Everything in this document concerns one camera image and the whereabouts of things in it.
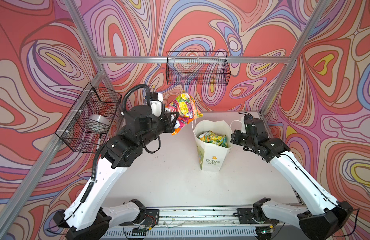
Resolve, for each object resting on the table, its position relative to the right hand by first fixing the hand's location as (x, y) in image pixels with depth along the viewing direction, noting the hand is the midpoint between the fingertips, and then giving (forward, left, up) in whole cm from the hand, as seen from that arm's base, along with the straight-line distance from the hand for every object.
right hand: (232, 138), depth 76 cm
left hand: (-3, +26, +22) cm, 34 cm away
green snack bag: (+4, +10, -3) cm, 12 cm away
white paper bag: (-6, +10, -7) cm, 14 cm away
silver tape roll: (+8, +66, +10) cm, 67 cm away
